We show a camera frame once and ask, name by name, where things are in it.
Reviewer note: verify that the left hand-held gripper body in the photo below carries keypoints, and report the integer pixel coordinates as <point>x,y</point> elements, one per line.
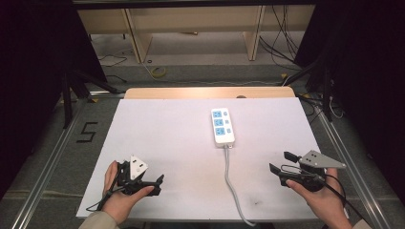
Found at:
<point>138,167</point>

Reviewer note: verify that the yellow tape roll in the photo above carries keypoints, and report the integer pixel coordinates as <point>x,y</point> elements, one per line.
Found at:
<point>158,71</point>

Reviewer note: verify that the white power strip blue sockets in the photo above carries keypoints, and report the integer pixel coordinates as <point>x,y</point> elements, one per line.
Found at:
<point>222,127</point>

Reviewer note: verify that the black tripod stand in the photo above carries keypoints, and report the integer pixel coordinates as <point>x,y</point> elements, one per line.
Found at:
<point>74,86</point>
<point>321,79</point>

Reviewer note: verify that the black curtain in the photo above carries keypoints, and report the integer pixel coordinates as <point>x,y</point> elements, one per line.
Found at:
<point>38,63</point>
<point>366,79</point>

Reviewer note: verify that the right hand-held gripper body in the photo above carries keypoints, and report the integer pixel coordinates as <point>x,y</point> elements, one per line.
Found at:
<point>313,160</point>

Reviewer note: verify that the light wooden desk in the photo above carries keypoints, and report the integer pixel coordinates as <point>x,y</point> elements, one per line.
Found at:
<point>197,16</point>

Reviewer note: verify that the wooden table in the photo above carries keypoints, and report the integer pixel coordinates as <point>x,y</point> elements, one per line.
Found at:
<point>191,93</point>

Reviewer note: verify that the person's left hand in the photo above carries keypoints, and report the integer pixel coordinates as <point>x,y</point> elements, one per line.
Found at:
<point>118,203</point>

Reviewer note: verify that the aluminium floor rail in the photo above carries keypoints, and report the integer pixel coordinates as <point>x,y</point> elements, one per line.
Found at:
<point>51,159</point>
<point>347,159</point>

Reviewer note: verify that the person's right hand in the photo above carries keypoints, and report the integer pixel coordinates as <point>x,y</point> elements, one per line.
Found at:
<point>324,200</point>

